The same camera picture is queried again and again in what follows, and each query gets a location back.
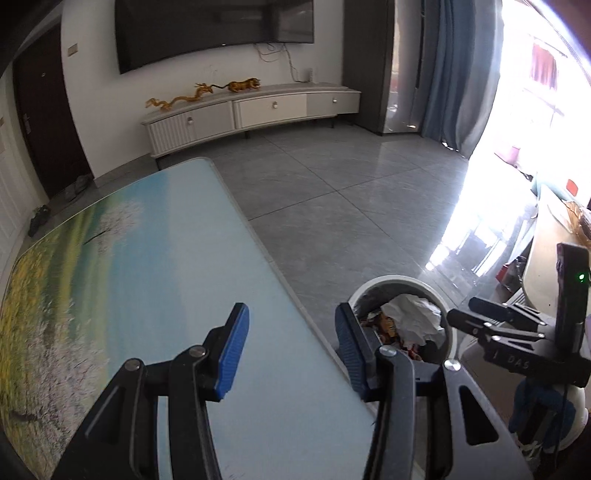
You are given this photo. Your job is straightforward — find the golden dragon ornament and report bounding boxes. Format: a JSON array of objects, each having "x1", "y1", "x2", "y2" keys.
[{"x1": 145, "y1": 83, "x2": 227, "y2": 112}]

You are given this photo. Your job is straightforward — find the white round trash bin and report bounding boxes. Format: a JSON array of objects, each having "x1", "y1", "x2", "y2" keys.
[{"x1": 348, "y1": 275, "x2": 458, "y2": 366}]

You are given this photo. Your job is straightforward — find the blue curtain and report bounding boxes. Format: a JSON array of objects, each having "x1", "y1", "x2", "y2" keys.
[{"x1": 419, "y1": 0, "x2": 502, "y2": 160}]

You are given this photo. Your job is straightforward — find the red hanging cloth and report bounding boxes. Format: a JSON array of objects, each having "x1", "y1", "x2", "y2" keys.
[{"x1": 531, "y1": 41, "x2": 560, "y2": 89}]

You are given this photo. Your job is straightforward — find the white tv cabinet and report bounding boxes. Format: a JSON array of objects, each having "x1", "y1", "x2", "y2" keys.
[{"x1": 141, "y1": 80, "x2": 362, "y2": 160}]

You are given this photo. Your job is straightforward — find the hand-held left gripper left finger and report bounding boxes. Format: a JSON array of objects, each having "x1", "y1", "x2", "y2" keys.
[{"x1": 51, "y1": 302, "x2": 251, "y2": 480}]

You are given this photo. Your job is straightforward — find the golden tiger ornament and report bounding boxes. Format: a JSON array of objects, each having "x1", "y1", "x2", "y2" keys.
[{"x1": 225, "y1": 78, "x2": 262, "y2": 95}]

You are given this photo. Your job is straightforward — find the orange snack wrapper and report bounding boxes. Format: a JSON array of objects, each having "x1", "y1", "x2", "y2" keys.
[{"x1": 360, "y1": 311, "x2": 399, "y2": 345}]

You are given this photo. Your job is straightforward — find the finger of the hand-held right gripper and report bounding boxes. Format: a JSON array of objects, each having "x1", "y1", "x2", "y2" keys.
[
  {"x1": 468, "y1": 296, "x2": 549, "y2": 326},
  {"x1": 447, "y1": 308, "x2": 551, "y2": 345}
]

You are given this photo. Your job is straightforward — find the beige side table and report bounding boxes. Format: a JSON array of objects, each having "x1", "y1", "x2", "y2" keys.
[{"x1": 522, "y1": 185, "x2": 591, "y2": 315}]

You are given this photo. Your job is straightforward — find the dark brown door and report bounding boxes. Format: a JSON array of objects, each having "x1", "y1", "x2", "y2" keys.
[{"x1": 13, "y1": 21, "x2": 93, "y2": 199}]

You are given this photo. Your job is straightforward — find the tall grey cabinet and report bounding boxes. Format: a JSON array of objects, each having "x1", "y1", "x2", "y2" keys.
[{"x1": 342, "y1": 0, "x2": 444, "y2": 136}]

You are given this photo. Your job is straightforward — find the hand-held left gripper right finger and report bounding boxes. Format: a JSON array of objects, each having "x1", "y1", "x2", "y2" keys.
[{"x1": 335, "y1": 302, "x2": 536, "y2": 480}]

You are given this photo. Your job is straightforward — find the person's right hand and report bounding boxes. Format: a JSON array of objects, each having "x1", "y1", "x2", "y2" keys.
[{"x1": 510, "y1": 379, "x2": 589, "y2": 457}]

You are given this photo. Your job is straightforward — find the hanging black cables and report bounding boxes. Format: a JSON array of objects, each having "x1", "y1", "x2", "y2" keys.
[{"x1": 253, "y1": 41, "x2": 308, "y2": 84}]

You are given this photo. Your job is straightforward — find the black wall television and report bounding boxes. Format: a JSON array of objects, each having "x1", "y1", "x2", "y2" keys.
[{"x1": 115, "y1": 0, "x2": 316, "y2": 75}]

